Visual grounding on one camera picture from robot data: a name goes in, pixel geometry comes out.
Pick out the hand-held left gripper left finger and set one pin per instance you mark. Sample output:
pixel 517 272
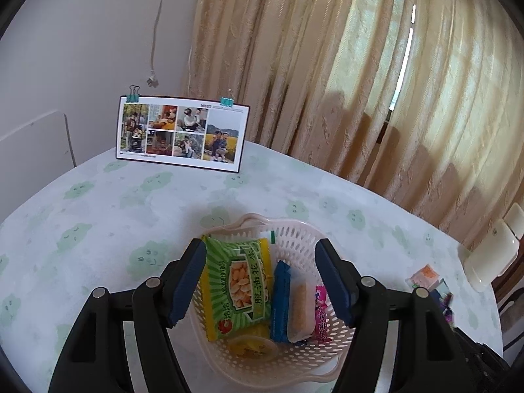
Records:
pixel 186 290

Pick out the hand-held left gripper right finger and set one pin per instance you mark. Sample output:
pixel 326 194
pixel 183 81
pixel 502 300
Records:
pixel 335 290

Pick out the pink snack packet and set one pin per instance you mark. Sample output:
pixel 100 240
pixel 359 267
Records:
pixel 321 319

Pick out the clear cracker packet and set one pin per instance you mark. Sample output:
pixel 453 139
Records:
pixel 301 307

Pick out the green yellow peanut packet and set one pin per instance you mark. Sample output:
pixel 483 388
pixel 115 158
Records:
pixel 237 282

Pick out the pink plastic mesh basket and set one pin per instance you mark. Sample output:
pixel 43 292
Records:
pixel 299 237

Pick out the yellow jelly cup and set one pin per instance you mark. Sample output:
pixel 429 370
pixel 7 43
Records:
pixel 251 346

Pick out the dark wooden chair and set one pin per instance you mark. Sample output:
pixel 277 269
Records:
pixel 511 315

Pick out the dark blue snack packet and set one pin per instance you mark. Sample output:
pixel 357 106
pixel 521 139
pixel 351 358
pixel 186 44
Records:
pixel 444 301

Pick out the orange white snack packet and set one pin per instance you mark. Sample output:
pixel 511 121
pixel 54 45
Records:
pixel 425 274

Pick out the white thermos jug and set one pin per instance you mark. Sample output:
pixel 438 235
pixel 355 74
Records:
pixel 491 258

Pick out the green cloud print tablecloth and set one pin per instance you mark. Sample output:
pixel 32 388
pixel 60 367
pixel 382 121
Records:
pixel 82 233

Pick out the photo collage card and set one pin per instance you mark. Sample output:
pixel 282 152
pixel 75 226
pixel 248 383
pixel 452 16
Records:
pixel 180 133

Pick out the teal binder clip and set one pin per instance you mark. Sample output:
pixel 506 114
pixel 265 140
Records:
pixel 132 96
pixel 226 101

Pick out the white panel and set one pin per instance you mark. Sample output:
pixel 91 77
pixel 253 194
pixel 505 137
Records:
pixel 32 151

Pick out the beige patterned curtain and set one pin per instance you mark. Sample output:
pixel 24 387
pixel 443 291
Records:
pixel 307 69

